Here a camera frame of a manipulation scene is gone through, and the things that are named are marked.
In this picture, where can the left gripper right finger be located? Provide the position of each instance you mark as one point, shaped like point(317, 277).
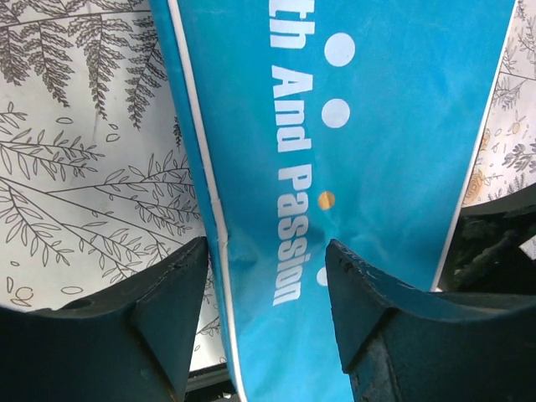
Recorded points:
point(399, 343)

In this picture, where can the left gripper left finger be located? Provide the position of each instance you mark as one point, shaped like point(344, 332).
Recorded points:
point(132, 341)

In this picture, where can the floral table mat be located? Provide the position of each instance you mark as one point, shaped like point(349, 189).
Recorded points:
point(95, 182)

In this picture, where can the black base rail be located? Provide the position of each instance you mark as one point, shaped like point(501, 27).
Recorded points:
point(494, 247)

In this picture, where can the blue racket cover bag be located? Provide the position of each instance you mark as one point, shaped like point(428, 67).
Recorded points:
point(400, 129)

